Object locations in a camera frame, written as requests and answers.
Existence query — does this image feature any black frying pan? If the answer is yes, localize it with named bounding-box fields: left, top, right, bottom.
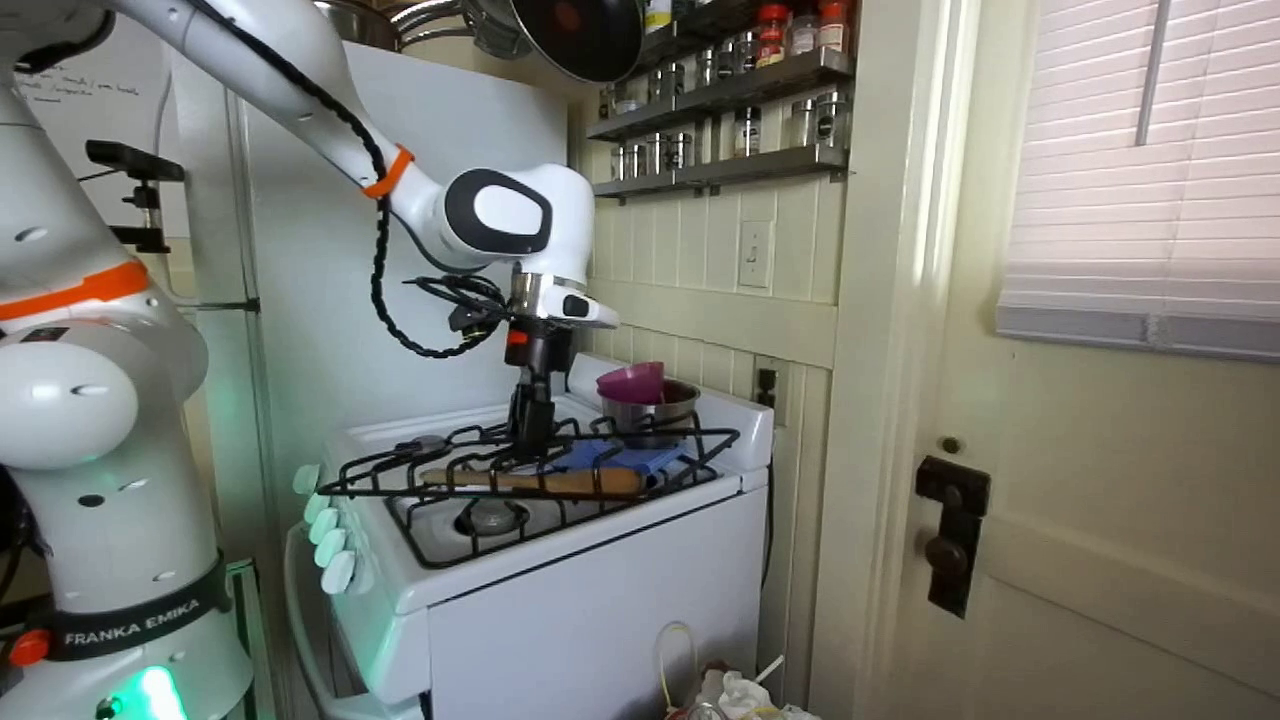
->
left=503, top=0, right=651, bottom=85

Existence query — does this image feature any steel mixing bowl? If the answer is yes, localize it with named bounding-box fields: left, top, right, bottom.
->
left=595, top=377, right=703, bottom=434

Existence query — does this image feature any white gas stove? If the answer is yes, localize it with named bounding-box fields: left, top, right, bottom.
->
left=278, top=347, right=779, bottom=720

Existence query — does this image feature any red lid spice jar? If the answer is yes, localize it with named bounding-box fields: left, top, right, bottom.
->
left=813, top=0, right=857, bottom=61
left=750, top=0, right=791, bottom=72

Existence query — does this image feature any white paper note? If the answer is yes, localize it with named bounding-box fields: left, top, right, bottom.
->
left=11, top=14, right=182, bottom=255

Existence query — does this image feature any blind wand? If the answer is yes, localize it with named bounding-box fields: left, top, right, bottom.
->
left=1131, top=0, right=1176, bottom=151

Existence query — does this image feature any purple plastic cup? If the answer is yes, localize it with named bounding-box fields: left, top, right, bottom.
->
left=593, top=359, right=671, bottom=406

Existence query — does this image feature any white oven door handle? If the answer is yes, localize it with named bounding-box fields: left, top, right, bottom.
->
left=276, top=520, right=390, bottom=720

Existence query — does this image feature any blue ribbed cloth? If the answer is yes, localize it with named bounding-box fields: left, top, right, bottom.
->
left=552, top=434, right=689, bottom=479

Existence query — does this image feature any white refrigerator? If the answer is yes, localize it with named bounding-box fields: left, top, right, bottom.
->
left=172, top=36, right=576, bottom=720

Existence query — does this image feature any white window blind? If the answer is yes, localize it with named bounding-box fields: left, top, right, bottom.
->
left=993, top=0, right=1280, bottom=365

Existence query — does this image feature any cream panel door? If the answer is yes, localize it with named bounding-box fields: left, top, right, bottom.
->
left=917, top=0, right=1280, bottom=720

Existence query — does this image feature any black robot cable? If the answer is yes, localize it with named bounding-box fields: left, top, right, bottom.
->
left=365, top=197, right=516, bottom=359

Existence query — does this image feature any hanging steel pot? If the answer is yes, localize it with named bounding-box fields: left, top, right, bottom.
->
left=333, top=0, right=529, bottom=61

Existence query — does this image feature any black door lock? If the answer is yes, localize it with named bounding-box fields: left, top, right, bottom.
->
left=910, top=453, right=994, bottom=619

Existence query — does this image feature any white wall switch plate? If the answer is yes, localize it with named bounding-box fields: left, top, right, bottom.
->
left=736, top=213, right=775, bottom=295

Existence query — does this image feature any dark spice shelf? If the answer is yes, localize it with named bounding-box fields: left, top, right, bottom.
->
left=584, top=47, right=857, bottom=143
left=593, top=141, right=852, bottom=206

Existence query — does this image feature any black stove grating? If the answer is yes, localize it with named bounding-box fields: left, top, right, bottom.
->
left=382, top=453, right=725, bottom=574
left=317, top=406, right=743, bottom=502

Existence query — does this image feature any round stove burner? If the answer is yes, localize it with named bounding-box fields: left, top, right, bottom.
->
left=452, top=490, right=529, bottom=538

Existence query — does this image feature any thin yellow cord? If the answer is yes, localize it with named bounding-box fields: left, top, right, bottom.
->
left=649, top=617, right=703, bottom=720

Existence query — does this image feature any black camera stand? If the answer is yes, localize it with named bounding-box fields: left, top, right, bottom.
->
left=81, top=137, right=190, bottom=255

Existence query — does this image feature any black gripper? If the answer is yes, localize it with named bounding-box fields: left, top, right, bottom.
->
left=499, top=318, right=579, bottom=465

